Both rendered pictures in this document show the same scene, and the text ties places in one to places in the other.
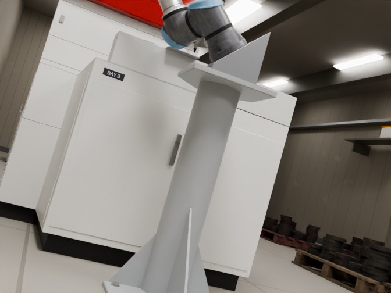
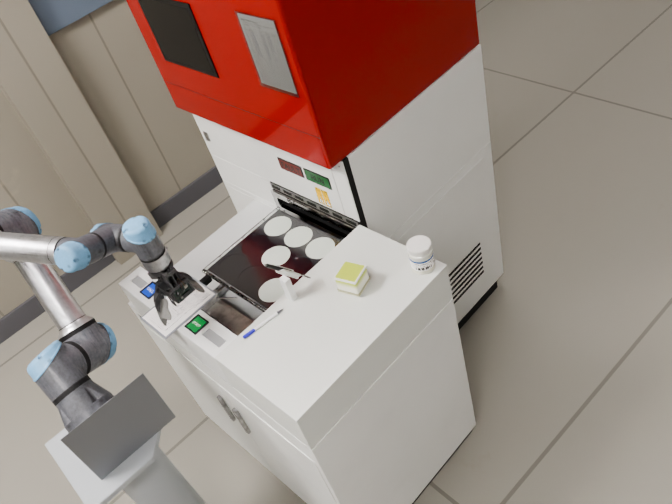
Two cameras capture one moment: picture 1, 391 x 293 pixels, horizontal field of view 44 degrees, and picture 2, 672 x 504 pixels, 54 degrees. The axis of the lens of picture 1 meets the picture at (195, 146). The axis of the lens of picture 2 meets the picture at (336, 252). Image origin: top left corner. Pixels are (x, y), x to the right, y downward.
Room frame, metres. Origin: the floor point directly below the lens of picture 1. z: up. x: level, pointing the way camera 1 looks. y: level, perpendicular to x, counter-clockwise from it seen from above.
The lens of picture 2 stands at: (2.29, -1.41, 2.37)
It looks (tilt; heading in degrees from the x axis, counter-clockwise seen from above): 43 degrees down; 77
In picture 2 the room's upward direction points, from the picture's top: 19 degrees counter-clockwise
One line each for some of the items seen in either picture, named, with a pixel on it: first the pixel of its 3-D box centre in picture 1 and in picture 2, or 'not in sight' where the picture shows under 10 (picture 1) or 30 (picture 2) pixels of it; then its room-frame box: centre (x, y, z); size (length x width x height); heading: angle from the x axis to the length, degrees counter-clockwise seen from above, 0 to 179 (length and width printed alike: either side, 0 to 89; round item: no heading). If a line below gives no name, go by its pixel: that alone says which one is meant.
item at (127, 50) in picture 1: (171, 70); (182, 321); (2.11, 0.20, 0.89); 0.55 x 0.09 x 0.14; 110
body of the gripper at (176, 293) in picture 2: not in sight; (169, 280); (2.15, 0.08, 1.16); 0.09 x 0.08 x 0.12; 110
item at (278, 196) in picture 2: not in sight; (316, 218); (2.67, 0.35, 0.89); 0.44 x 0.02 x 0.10; 110
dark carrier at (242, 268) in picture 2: not in sight; (276, 256); (2.47, 0.26, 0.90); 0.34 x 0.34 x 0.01; 20
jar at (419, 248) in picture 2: not in sight; (421, 255); (2.81, -0.15, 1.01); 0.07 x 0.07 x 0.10
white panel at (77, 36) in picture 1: (124, 53); (275, 173); (2.62, 0.52, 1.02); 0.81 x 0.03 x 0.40; 110
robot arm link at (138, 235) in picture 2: not in sight; (142, 238); (2.15, 0.09, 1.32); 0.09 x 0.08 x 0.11; 135
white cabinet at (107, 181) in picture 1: (155, 178); (309, 373); (2.40, 0.15, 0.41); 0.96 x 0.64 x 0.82; 110
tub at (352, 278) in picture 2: not in sight; (352, 279); (2.61, -0.10, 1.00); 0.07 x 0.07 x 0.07; 35
